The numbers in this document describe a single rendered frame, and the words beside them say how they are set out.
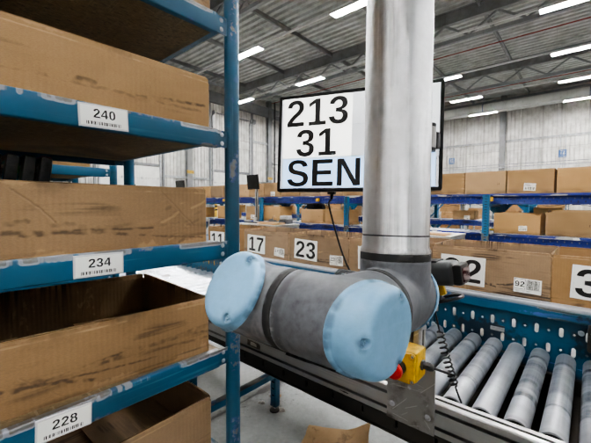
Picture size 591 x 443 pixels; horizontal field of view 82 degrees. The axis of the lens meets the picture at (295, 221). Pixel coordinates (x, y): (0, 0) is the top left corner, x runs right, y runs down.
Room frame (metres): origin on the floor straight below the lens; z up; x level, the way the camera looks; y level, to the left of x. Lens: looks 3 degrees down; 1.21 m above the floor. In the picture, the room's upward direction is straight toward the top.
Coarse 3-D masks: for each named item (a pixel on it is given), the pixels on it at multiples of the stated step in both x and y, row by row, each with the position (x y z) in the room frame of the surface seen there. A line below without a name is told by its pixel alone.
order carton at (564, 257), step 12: (564, 252) 1.32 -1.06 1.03; (576, 252) 1.29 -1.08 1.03; (588, 252) 1.27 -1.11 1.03; (552, 264) 1.11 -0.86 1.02; (564, 264) 1.09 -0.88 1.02; (576, 264) 1.07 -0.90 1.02; (588, 264) 1.05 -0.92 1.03; (552, 276) 1.11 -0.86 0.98; (564, 276) 1.09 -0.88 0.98; (552, 288) 1.11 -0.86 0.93; (564, 288) 1.09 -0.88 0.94; (552, 300) 1.11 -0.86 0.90; (564, 300) 1.09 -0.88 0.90; (576, 300) 1.07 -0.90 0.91
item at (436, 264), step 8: (432, 264) 0.73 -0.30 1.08; (440, 264) 0.72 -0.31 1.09; (448, 264) 0.71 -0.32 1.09; (456, 264) 0.71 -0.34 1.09; (464, 264) 0.71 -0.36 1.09; (432, 272) 0.72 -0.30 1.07; (440, 272) 0.71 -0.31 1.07; (448, 272) 0.70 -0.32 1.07; (456, 272) 0.69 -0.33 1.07; (464, 272) 0.70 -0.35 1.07; (440, 280) 0.71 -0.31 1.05; (448, 280) 0.70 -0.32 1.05; (456, 280) 0.69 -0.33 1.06; (464, 280) 0.69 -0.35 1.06; (440, 288) 0.73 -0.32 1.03; (440, 296) 0.73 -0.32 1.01
